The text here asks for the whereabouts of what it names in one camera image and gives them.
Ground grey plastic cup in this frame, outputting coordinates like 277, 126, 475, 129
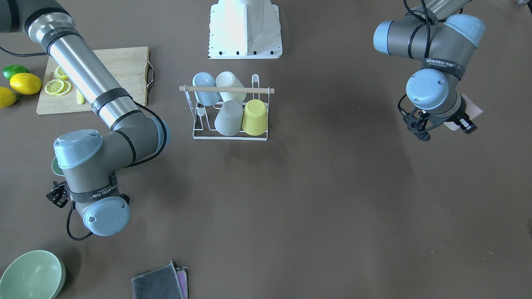
214, 100, 243, 136

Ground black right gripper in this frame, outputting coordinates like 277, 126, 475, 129
46, 181, 68, 208

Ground whole yellow lemon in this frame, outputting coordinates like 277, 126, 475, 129
10, 73, 42, 95

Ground yellow plastic knife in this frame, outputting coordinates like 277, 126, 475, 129
76, 89, 85, 105

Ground light blue plastic cup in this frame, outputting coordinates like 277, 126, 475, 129
192, 72, 222, 107

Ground wooden cutting board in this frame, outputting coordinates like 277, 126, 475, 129
36, 46, 153, 115

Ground lemon slice upper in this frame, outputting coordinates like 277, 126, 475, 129
53, 66, 69, 80

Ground lemon slice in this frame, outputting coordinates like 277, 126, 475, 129
53, 66, 69, 80
44, 79, 72, 96

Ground white wire cup holder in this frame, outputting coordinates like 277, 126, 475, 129
179, 72, 275, 141

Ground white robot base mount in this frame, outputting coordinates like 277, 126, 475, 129
208, 0, 283, 59

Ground yellow plastic cup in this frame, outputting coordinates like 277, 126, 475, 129
241, 99, 268, 136

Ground white plastic cup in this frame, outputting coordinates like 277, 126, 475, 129
215, 71, 246, 104

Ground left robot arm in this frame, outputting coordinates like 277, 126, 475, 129
373, 0, 486, 141

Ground green bowl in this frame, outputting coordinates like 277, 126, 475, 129
0, 250, 66, 299

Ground grey folded cloth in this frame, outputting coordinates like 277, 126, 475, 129
131, 262, 189, 299

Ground green lime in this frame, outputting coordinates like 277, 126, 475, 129
2, 64, 30, 80

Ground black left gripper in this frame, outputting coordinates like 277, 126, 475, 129
401, 96, 478, 141

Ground green plastic cup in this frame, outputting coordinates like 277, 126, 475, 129
51, 157, 64, 176

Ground lemon slice lower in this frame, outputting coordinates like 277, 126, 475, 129
44, 79, 72, 96

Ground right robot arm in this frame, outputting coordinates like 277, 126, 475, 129
1, 0, 170, 236

